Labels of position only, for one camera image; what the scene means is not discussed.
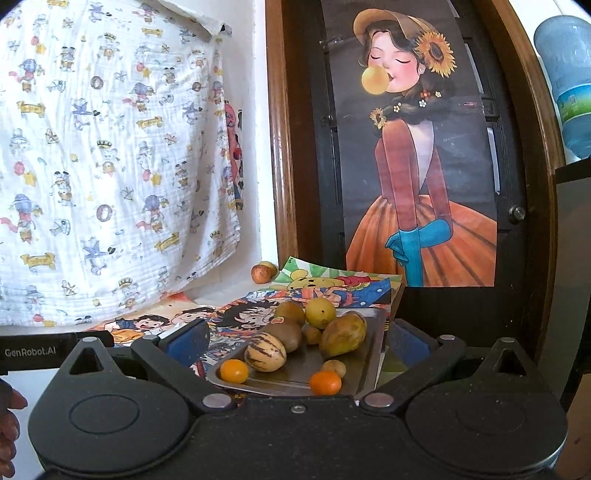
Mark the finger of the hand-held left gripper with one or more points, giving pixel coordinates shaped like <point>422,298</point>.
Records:
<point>90,336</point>

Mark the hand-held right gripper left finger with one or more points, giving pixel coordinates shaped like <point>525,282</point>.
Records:
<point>187,344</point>

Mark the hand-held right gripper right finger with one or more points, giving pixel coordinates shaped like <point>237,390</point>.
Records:
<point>408,344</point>

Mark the small orange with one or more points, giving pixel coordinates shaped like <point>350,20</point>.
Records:
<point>325,383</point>
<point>234,370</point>

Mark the yellow-green mango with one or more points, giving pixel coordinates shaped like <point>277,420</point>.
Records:
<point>344,333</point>

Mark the striped pepino melon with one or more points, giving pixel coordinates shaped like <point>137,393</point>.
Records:
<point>265,353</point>

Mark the yellow lemon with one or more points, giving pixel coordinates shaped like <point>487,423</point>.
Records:
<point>321,311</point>

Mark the brown kiwi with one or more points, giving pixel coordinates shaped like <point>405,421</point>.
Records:
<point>288,336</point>
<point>289,311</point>

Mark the metal tray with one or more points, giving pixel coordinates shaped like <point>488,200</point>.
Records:
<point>295,369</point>

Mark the person's left hand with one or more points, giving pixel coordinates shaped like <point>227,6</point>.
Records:
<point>9,415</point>

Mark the cartoon printed table mat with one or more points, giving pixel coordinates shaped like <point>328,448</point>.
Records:
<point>249,314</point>

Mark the reddish-brown round fruit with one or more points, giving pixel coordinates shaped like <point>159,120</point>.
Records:
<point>259,274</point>

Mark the yellow round fruit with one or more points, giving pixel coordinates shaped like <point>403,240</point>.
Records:
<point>270,265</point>

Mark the yellow bear drawing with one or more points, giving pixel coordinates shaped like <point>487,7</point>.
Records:
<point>304,281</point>

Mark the dark door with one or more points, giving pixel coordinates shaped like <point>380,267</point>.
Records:
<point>508,254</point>

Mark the door knob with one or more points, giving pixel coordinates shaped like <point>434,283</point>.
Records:
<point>516,213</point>

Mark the printed white cloth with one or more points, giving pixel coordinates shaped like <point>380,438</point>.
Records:
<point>106,161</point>

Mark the blue water bottle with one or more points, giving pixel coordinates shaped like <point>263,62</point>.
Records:
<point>565,83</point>

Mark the wall poster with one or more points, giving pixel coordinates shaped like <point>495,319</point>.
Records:
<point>406,161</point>

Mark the red figure wall drawing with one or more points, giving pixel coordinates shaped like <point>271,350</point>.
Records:
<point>234,152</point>

